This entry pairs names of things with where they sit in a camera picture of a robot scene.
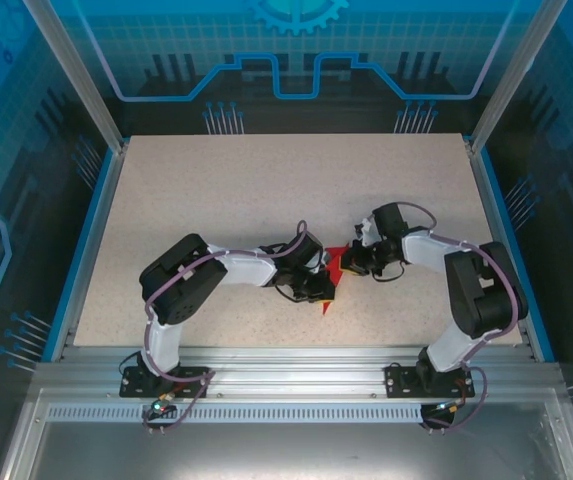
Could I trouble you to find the red paper sheet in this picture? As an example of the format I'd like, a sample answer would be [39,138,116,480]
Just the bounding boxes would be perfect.
[321,241,353,317]

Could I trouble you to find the steel sheet panel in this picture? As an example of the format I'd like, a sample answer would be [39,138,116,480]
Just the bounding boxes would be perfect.
[0,387,573,480]

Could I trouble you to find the wide aluminium crossbeam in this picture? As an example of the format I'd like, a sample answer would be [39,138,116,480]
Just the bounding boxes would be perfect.
[33,344,565,401]

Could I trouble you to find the small circuit board with LED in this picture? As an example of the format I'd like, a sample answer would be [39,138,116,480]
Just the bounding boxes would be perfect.
[145,397,175,419]
[433,397,467,416]

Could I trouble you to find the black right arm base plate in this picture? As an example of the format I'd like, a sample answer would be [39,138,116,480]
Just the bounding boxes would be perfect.
[384,363,476,400]

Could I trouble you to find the aluminium side rail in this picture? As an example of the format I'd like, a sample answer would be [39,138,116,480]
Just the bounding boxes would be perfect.
[463,137,557,364]
[50,139,132,364]

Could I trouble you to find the slotted grey cable duct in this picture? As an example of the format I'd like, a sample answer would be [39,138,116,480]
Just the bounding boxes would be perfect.
[45,403,427,424]

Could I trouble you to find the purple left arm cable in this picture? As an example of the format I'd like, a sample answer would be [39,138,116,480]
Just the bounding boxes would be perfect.
[143,219,310,436]

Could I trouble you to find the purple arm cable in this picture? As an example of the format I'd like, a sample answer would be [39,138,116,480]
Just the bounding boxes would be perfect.
[143,219,310,436]
[395,201,522,431]

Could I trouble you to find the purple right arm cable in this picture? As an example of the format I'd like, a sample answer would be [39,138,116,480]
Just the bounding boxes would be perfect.
[395,201,522,431]

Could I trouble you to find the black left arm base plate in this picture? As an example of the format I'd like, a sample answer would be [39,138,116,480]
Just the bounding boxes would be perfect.
[118,364,212,400]

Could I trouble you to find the aluminium frame post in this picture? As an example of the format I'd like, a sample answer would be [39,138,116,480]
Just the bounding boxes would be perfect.
[468,0,570,154]
[21,0,131,154]

